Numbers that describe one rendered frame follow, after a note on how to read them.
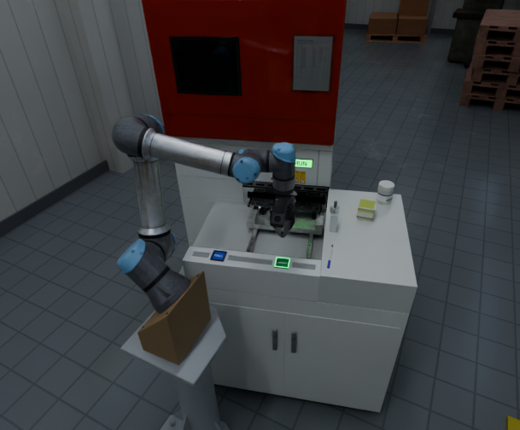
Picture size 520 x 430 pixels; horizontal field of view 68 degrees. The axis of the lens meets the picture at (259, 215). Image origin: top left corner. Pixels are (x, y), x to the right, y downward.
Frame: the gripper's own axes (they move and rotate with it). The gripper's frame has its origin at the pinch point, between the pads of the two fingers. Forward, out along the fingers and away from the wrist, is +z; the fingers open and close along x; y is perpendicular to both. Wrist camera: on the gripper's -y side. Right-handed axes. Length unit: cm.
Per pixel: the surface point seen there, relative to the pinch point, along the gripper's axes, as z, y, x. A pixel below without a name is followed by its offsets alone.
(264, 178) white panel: 11, 59, 18
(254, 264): 14.6, -1.3, 10.9
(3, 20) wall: -44, 167, 235
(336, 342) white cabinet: 52, -4, -25
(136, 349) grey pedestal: 29, -37, 47
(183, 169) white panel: 9, 58, 62
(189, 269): 19.1, -4.0, 37.6
